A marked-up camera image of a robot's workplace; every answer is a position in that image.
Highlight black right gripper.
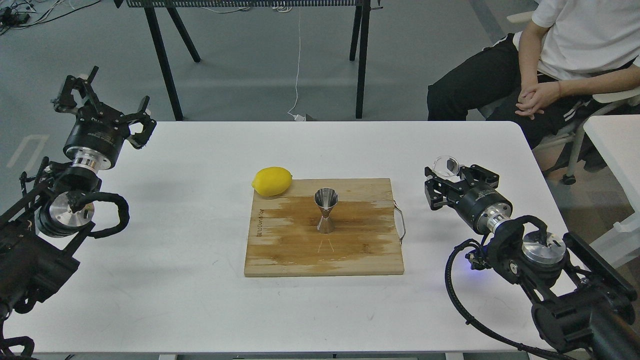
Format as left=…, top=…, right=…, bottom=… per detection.
left=424, top=164, right=513, bottom=235

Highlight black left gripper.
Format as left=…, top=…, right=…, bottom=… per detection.
left=51, top=66, right=158, bottom=171

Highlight clear glass cup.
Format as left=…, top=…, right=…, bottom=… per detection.
left=432, top=155, right=461, bottom=179

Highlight steel double jigger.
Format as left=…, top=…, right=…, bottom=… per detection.
left=314, top=187, right=339, bottom=234

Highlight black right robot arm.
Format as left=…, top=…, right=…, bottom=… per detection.
left=424, top=161, right=640, bottom=360

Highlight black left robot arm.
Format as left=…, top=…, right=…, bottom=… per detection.
left=0, top=66, right=157, bottom=322

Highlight person's clasped hands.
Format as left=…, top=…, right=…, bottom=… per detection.
left=515, top=80, right=562, bottom=120

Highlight white side table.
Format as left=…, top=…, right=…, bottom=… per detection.
left=583, top=114, right=640, bottom=268

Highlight seated person white shirt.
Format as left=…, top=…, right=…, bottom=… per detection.
left=427, top=0, right=640, bottom=148

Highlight yellow lemon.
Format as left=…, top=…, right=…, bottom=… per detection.
left=251, top=166, right=293, bottom=198

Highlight wooden cutting board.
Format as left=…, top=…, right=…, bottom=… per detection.
left=244, top=178, right=405, bottom=277

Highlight office chair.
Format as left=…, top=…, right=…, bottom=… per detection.
left=477, top=10, right=640, bottom=186

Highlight cable bundle on floor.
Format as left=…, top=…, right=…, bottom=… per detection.
left=0, top=0, right=103, bottom=36

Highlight black metal frame table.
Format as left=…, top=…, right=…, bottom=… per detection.
left=114, top=0, right=384, bottom=122

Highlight white power cable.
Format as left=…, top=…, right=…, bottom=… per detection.
left=287, top=6, right=307, bottom=122

